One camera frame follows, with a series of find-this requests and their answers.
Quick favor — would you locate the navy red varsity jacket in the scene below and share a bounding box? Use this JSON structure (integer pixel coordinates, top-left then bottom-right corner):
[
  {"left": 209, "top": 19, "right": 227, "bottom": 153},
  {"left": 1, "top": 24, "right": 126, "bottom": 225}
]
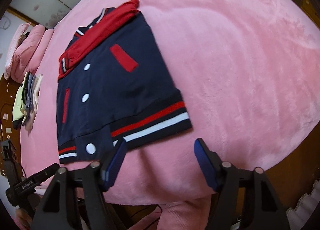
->
[{"left": 56, "top": 0, "right": 192, "bottom": 164}]

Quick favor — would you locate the folded pink quilt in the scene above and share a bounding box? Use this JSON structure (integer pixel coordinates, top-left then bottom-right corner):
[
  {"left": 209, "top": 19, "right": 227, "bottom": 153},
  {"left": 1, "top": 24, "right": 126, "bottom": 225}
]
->
[{"left": 10, "top": 25, "right": 54, "bottom": 83}]

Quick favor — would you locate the pink white pillow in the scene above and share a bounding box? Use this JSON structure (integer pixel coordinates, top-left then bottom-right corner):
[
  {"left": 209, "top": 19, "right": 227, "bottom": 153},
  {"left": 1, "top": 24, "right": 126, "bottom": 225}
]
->
[{"left": 3, "top": 23, "right": 31, "bottom": 80}]

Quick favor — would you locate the dark wooden headboard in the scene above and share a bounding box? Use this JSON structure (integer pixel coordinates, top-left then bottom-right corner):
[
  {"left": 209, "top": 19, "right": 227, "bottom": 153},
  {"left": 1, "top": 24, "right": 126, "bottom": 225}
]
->
[{"left": 0, "top": 76, "right": 21, "bottom": 164}]

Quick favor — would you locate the pink plush bed blanket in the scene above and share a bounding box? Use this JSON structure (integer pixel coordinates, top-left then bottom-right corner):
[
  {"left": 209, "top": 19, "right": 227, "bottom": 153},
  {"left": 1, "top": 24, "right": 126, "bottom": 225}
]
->
[{"left": 21, "top": 0, "right": 319, "bottom": 205}]

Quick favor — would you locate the stack of folded clothes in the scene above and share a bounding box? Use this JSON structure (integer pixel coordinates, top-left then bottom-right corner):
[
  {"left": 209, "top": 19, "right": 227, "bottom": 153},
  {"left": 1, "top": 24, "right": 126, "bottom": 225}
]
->
[{"left": 12, "top": 72, "right": 43, "bottom": 133}]

